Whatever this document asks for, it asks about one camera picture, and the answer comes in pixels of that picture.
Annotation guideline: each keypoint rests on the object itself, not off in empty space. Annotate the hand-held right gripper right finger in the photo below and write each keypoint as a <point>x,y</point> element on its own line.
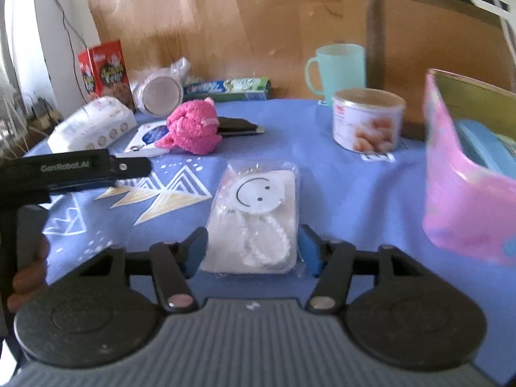
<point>310,254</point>

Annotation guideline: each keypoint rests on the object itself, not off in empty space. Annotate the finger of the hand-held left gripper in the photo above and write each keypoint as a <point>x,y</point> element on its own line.
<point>80,185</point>
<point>133,166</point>

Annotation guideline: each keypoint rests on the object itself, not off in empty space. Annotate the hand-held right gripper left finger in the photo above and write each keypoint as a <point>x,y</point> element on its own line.
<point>193,254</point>

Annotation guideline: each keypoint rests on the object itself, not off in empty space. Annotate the white wipes pack blue circle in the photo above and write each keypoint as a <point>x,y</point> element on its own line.
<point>151,135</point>

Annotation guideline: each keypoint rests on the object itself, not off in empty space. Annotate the pink fluffy cloth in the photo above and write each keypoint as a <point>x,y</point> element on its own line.
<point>189,127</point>

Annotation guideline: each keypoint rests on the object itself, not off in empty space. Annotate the white pad pack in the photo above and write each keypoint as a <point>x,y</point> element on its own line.
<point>254,209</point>

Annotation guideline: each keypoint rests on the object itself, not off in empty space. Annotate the pink biscuit tin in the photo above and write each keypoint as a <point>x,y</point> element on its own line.
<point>459,201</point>

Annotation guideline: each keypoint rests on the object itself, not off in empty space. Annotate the blue case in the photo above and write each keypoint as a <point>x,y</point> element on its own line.
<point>483,145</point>

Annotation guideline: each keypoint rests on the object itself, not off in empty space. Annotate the person's left hand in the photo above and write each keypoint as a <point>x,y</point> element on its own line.
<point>30,274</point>

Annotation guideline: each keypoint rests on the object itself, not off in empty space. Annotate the large white tissue pack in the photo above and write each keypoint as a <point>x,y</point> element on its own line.
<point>92,123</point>

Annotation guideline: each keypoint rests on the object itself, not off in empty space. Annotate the blue printed tablecloth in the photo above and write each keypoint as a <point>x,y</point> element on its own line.
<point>363,201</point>

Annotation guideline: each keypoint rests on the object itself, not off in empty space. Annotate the plastic-wrapped paper bowl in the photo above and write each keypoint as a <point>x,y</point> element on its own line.
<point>161,92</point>

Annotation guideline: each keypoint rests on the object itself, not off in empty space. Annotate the red snack box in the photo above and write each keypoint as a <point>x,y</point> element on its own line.
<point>105,68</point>

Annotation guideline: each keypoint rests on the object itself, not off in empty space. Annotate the black flat case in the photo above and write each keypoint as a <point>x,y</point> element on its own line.
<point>238,125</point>

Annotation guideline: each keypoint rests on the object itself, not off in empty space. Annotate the toothpaste box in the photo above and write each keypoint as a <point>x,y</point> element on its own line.
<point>225,88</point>

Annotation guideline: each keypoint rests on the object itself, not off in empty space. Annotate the round nut can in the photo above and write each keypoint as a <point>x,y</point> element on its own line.
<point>367,125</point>

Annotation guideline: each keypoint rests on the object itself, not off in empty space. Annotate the wooden board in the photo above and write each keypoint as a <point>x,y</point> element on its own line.
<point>242,28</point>

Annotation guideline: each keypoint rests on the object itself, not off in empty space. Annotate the pale green mug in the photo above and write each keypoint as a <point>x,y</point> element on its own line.
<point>342,72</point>

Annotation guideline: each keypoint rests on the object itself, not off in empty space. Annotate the brown woven chair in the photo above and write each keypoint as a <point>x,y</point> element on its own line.
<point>423,40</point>

